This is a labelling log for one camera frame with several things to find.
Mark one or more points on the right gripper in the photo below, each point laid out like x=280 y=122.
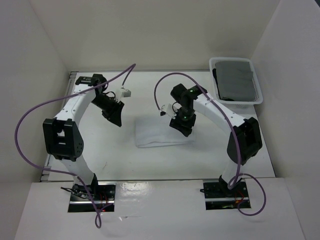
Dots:
x=174 y=123

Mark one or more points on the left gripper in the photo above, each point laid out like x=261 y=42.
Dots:
x=114 y=115

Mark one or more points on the white skirt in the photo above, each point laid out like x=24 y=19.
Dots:
x=154 y=131

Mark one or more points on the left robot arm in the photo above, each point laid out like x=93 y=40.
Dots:
x=86 y=89

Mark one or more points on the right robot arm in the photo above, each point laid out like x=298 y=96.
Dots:
x=244 y=136

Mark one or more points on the black skirt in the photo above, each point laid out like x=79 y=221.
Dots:
x=214 y=73

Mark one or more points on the white plastic basket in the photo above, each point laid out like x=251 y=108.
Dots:
x=258 y=93

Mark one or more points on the grey skirt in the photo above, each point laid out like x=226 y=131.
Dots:
x=235 y=81

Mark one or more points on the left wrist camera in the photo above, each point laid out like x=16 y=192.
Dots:
x=122 y=93

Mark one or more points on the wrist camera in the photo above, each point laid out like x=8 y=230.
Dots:
x=168 y=109
x=122 y=93

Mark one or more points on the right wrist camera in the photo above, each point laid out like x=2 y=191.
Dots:
x=168 y=109

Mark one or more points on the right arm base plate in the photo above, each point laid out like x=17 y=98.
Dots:
x=217 y=196

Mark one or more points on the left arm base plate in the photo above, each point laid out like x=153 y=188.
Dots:
x=104 y=199

